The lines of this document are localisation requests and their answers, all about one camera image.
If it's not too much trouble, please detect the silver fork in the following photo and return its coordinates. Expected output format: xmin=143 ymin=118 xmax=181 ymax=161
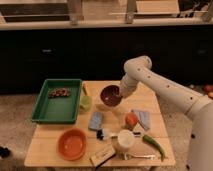
xmin=120 ymin=153 xmax=155 ymax=160

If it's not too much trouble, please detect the blue sponge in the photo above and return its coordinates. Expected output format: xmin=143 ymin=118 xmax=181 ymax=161
xmin=88 ymin=112 xmax=103 ymax=131

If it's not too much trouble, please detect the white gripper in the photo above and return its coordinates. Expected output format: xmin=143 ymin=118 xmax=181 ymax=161
xmin=119 ymin=75 xmax=138 ymax=98

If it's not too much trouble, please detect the green chili pepper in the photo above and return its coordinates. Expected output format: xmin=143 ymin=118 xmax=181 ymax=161
xmin=142 ymin=135 xmax=165 ymax=162

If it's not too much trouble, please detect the white cup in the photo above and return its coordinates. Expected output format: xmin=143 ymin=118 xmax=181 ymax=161
xmin=116 ymin=129 xmax=135 ymax=149

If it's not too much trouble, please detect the wooden block with black edge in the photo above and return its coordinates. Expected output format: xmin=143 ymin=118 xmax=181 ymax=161
xmin=90 ymin=145 xmax=116 ymax=167

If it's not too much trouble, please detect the black white brush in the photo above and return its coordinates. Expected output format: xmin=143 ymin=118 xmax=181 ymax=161
xmin=96 ymin=129 xmax=117 ymax=140

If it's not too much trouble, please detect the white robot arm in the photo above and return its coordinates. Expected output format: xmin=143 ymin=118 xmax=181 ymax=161
xmin=120 ymin=55 xmax=213 ymax=171

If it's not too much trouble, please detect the light green cup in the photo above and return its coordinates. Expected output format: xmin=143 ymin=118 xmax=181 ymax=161
xmin=80 ymin=95 xmax=92 ymax=111

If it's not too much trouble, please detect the orange bowl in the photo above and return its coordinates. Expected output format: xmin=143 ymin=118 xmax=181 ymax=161
xmin=57 ymin=128 xmax=87 ymax=161

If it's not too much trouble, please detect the brown snack bar in tray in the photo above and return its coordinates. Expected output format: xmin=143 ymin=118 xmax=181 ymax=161
xmin=48 ymin=88 xmax=71 ymax=98

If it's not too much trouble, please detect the green plastic tray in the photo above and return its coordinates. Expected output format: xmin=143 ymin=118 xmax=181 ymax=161
xmin=31 ymin=79 xmax=82 ymax=124

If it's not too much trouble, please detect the dark maroon bowl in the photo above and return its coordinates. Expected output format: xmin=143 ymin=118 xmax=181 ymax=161
xmin=100 ymin=85 xmax=122 ymax=107

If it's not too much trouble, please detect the orange tomato-like ball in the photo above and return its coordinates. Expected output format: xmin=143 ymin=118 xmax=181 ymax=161
xmin=125 ymin=112 xmax=138 ymax=129

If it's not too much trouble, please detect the grey blue cloth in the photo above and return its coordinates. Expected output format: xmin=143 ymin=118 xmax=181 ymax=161
xmin=132 ymin=109 xmax=150 ymax=131

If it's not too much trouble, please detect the black object on floor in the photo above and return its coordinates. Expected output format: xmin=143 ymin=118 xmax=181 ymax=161
xmin=0 ymin=146 xmax=11 ymax=158

